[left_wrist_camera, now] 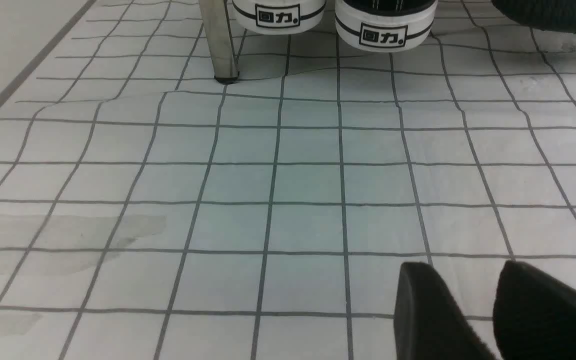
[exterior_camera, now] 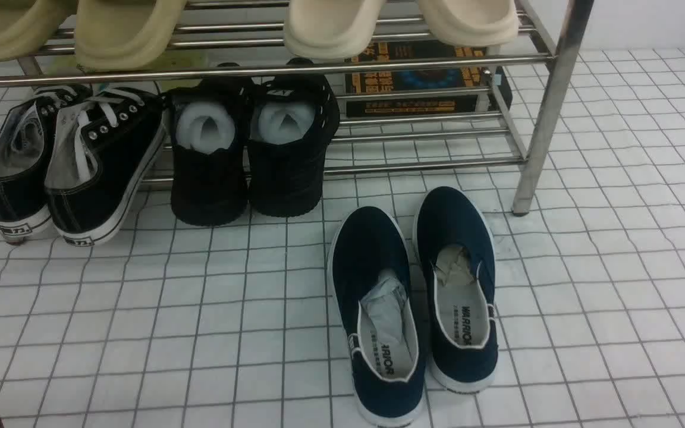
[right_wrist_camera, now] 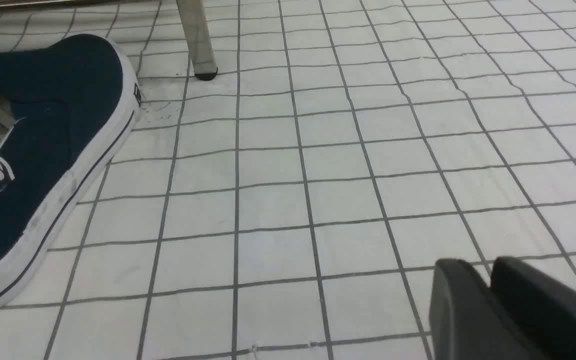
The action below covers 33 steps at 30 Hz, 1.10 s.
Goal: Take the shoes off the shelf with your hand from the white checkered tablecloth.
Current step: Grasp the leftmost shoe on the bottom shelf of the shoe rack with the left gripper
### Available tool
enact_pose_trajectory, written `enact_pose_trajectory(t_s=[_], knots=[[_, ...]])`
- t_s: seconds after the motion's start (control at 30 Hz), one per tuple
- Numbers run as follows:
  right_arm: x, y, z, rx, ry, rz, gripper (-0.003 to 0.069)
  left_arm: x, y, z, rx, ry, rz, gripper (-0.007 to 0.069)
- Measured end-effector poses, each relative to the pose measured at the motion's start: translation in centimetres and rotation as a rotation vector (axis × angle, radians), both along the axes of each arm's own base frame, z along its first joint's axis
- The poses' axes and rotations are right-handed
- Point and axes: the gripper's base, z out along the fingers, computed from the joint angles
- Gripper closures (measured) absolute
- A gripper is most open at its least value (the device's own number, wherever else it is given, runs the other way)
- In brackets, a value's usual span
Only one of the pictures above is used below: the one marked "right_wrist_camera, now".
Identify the navy blue slip-on shoe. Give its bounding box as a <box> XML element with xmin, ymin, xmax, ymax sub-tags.
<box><xmin>0</xmin><ymin>33</ymin><xmax>142</xmax><ymax>308</ymax></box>

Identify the metal shoe rack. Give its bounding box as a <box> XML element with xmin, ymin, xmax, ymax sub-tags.
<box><xmin>0</xmin><ymin>0</ymin><xmax>218</xmax><ymax>81</ymax></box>

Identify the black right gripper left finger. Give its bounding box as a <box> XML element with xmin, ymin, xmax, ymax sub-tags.
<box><xmin>429</xmin><ymin>259</ymin><xmax>548</xmax><ymax>360</ymax></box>

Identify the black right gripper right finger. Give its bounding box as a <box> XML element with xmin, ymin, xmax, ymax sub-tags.
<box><xmin>490</xmin><ymin>256</ymin><xmax>576</xmax><ymax>360</ymax></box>

